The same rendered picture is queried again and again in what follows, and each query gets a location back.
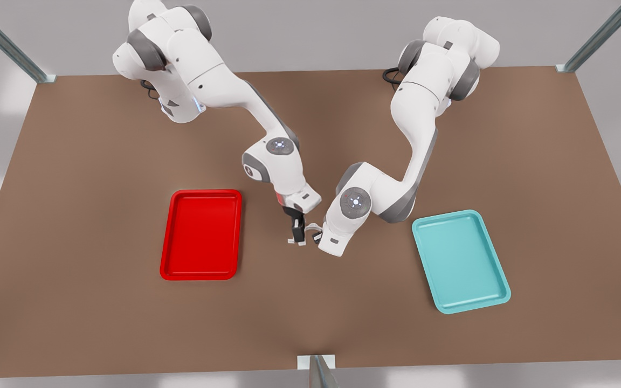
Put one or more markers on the grey drainage pipe clamp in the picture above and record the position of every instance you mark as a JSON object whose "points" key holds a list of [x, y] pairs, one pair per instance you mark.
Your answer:
{"points": [[312, 225]]}

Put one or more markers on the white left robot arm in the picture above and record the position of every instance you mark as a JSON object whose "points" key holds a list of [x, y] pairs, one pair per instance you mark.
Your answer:
{"points": [[418, 113]]}

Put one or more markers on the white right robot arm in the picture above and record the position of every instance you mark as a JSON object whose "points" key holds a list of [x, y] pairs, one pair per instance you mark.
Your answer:
{"points": [[208, 81]]}

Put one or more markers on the red rectangular tray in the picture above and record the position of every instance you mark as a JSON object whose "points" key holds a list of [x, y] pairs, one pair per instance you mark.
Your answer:
{"points": [[202, 234]]}

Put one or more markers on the teal rectangular tray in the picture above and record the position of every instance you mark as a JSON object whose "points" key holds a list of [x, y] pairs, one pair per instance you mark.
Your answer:
{"points": [[460, 261]]}

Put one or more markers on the silver frame post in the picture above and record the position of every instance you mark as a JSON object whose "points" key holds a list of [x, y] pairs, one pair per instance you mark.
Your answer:
{"points": [[3, 40], [318, 372], [601, 35]]}

